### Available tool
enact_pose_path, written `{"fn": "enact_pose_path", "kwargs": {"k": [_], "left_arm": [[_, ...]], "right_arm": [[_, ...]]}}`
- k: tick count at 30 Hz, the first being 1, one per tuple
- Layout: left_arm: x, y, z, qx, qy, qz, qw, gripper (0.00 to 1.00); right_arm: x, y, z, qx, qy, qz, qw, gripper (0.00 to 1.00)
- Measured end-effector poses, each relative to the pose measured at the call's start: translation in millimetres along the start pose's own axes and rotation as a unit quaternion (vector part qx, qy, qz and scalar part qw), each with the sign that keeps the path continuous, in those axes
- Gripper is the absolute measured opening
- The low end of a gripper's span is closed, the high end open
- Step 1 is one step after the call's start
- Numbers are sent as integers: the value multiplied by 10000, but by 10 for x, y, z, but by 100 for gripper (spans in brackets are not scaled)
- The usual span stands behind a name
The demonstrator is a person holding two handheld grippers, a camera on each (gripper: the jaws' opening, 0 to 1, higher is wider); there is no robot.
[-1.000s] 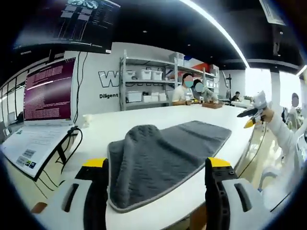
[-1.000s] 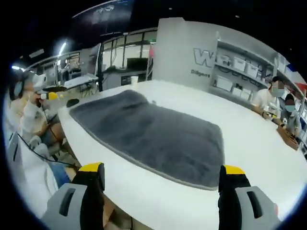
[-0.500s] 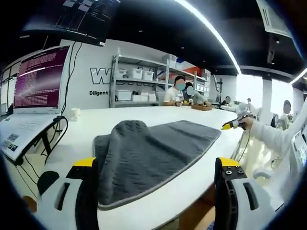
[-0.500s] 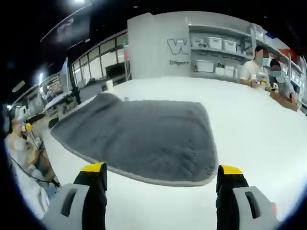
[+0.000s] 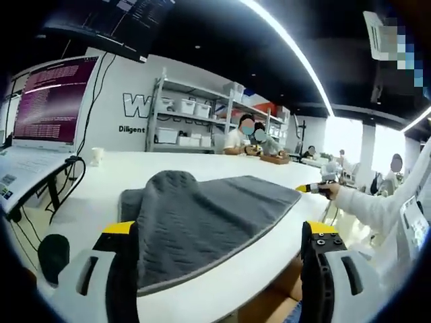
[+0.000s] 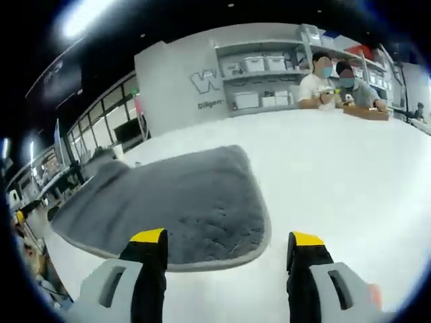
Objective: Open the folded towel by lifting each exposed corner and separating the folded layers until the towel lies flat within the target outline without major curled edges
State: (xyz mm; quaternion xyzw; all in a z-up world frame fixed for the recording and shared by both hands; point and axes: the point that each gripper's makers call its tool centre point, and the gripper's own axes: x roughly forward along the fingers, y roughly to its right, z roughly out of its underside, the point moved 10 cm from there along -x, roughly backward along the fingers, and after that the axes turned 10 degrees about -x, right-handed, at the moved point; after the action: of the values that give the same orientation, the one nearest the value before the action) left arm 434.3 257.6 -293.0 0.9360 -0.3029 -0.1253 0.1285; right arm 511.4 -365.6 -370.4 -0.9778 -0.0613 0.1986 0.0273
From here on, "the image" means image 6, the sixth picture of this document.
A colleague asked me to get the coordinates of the grey towel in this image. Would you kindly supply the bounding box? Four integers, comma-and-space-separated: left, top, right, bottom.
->
49, 144, 272, 273

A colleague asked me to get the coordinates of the white desk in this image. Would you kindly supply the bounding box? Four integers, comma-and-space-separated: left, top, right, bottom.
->
32, 167, 84, 205

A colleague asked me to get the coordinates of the standing display screen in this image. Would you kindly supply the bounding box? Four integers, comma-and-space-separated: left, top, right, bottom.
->
53, 117, 67, 163

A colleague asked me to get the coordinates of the black monitor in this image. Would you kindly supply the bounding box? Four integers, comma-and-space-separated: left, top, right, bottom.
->
112, 118, 143, 141

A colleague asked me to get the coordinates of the large overhead dark screen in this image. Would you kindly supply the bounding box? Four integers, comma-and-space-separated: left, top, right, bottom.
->
24, 49, 84, 104

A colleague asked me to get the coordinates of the pink standing banner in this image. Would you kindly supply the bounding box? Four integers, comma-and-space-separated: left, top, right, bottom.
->
133, 96, 150, 139

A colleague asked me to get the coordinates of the wooden box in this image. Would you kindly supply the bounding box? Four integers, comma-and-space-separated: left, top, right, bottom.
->
342, 105, 391, 122

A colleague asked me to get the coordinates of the black tripod stand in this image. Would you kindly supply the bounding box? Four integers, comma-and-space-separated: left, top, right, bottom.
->
391, 59, 412, 119

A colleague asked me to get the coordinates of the grey shelving unit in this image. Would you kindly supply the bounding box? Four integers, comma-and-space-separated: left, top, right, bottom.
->
214, 24, 407, 112

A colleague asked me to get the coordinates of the group of white storage boxes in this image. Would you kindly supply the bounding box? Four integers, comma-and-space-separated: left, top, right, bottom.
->
227, 32, 395, 109

